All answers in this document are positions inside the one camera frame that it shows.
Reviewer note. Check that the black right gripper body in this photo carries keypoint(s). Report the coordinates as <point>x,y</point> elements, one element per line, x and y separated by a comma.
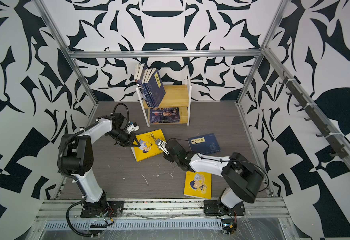
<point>170,158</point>

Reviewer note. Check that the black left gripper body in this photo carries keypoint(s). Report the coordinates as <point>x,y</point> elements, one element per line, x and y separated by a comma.
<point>126,140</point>

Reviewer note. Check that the thick blue book yellow label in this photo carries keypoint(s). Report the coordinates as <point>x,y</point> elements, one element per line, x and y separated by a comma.
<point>144,87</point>

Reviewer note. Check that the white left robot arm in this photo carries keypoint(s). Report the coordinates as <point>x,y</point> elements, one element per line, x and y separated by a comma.
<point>76,155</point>

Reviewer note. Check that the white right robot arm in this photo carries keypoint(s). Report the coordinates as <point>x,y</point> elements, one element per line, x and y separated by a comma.
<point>243,177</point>

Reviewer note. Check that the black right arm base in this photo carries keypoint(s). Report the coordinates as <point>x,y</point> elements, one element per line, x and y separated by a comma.
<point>214,208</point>

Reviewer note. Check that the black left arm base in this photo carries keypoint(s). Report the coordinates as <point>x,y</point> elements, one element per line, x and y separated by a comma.
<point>108,209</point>

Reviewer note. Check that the wooden white-framed bookshelf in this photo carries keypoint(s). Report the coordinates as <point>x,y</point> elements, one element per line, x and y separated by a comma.
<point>177,96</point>

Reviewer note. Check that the black standing book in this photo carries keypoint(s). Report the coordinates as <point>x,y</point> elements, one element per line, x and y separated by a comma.
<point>137,76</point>

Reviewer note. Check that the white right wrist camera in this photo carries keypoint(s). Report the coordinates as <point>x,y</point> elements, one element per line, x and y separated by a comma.
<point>162,146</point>

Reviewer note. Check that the grey wall hook rail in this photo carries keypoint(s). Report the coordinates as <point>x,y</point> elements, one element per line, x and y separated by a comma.
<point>314,115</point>

